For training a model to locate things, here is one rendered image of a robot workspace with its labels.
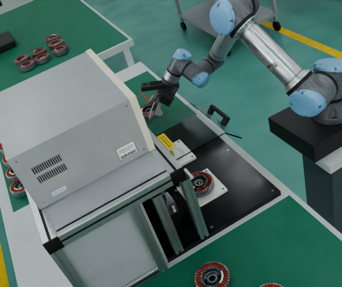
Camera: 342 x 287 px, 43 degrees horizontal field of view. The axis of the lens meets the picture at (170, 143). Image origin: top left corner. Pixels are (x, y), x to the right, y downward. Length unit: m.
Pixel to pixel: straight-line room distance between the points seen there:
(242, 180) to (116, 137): 0.58
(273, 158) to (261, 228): 1.38
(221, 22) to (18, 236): 1.16
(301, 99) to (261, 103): 1.78
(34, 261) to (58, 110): 0.67
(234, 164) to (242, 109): 1.62
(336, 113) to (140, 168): 0.81
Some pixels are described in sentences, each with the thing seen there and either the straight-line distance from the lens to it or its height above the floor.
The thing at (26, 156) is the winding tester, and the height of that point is 1.30.
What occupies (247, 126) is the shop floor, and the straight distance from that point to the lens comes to 3.13.
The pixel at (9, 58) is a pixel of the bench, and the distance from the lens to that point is 3.51.
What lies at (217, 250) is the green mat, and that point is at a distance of 1.48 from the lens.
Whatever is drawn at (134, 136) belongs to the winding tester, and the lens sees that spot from 1.29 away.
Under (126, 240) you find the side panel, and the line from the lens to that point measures 1.34.
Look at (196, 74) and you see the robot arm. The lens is 1.89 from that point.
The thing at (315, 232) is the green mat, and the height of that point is 0.75.
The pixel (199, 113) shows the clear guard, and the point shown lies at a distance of 1.51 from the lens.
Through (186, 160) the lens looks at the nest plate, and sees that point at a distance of 1.77.
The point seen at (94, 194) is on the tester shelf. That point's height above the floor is 1.11.
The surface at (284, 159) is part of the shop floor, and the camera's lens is 2.83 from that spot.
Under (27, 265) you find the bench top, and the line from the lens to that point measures 1.76.
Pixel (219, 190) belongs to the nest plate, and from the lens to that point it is 1.61.
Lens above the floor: 1.93
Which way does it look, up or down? 38 degrees down
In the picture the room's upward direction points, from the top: 19 degrees counter-clockwise
